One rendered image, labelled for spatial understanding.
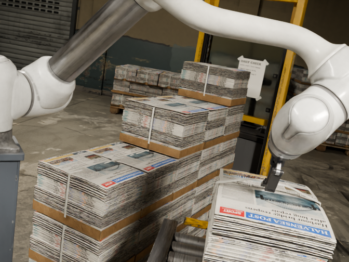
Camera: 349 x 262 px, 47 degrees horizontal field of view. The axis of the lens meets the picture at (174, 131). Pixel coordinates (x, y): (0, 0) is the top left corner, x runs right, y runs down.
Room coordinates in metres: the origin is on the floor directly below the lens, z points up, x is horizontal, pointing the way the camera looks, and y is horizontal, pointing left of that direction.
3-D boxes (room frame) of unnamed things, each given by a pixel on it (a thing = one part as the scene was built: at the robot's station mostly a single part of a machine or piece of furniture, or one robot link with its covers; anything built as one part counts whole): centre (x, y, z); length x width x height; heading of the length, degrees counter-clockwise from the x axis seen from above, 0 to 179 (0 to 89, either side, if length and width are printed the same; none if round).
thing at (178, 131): (2.13, 0.06, 0.95); 0.38 x 0.29 x 0.23; 63
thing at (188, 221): (1.25, -0.30, 0.81); 0.43 x 0.03 x 0.02; 84
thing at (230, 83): (2.65, -0.21, 0.65); 0.39 x 0.30 x 1.29; 63
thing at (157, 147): (2.13, 0.06, 0.86); 0.38 x 0.29 x 0.04; 63
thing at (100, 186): (2.01, 0.12, 0.42); 1.17 x 0.39 x 0.83; 153
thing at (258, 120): (3.08, -0.43, 0.92); 0.57 x 0.01 x 0.05; 63
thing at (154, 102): (2.13, 0.05, 1.06); 0.37 x 0.29 x 0.01; 63
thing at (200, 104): (2.38, -0.08, 1.06); 0.37 x 0.28 x 0.01; 64
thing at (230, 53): (3.06, -0.42, 1.28); 0.57 x 0.01 x 0.65; 63
